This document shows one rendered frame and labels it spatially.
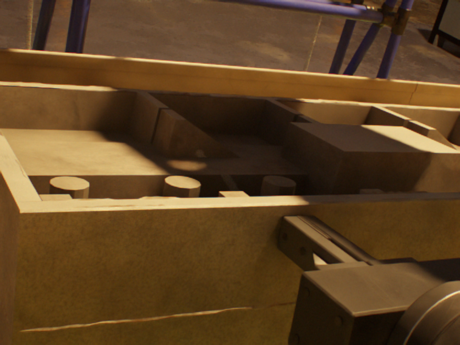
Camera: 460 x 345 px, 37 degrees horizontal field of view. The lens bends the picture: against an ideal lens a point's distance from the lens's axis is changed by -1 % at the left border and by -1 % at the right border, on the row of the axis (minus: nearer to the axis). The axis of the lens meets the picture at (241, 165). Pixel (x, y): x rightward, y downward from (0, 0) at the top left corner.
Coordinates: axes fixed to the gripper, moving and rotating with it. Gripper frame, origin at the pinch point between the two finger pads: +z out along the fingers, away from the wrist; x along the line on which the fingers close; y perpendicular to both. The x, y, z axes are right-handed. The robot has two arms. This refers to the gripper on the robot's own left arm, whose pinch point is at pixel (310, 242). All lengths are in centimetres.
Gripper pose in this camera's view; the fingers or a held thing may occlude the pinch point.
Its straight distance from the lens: 50.2
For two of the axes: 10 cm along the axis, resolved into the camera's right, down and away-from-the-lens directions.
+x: -8.8, 0.0, -4.8
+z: -4.6, -3.2, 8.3
